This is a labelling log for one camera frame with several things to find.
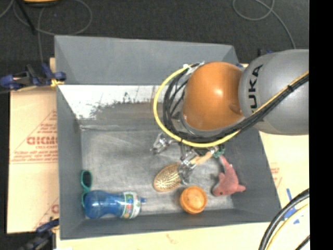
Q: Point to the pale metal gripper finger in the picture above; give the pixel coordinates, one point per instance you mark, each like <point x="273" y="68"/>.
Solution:
<point x="186" y="169"/>
<point x="160" y="142"/>

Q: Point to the wooden hairbrush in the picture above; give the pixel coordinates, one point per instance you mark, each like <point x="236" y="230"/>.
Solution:
<point x="166" y="180"/>

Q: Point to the orange toy pie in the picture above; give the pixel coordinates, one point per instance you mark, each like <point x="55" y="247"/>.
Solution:
<point x="193" y="200"/>

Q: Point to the pink toy fish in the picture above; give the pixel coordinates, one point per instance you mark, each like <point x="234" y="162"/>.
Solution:
<point x="229" y="182"/>

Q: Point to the grey metal bin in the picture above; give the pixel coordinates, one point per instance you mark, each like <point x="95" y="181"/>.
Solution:
<point x="117" y="150"/>

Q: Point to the blue plastic bottle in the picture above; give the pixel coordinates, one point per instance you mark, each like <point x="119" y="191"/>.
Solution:
<point x="106" y="204"/>

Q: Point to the green sunglasses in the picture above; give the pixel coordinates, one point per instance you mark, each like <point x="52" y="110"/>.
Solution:
<point x="86" y="179"/>

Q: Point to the brown cardboard board, red print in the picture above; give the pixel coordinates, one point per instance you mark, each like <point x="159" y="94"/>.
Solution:
<point x="31" y="129"/>

